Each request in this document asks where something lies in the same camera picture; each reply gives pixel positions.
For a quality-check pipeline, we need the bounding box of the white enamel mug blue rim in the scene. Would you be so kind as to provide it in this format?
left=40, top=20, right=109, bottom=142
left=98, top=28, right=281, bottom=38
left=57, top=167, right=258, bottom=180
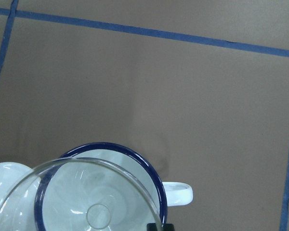
left=34, top=142, right=193, bottom=231

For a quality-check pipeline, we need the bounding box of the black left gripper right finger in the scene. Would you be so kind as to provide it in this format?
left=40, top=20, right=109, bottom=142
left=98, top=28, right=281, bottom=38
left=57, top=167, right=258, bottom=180
left=162, top=223, right=175, bottom=231

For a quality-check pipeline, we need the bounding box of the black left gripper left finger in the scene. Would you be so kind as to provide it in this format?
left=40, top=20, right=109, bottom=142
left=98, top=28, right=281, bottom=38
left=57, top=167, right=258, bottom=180
left=146, top=223, right=158, bottom=231

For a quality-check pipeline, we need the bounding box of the clear glass funnel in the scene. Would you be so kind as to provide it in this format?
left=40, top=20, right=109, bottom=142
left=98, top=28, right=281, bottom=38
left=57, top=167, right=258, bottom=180
left=0, top=158, right=162, bottom=231

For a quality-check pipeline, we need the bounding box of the white enamel lid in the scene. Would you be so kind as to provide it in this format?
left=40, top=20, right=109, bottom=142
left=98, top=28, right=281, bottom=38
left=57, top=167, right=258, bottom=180
left=0, top=162, right=40, bottom=231

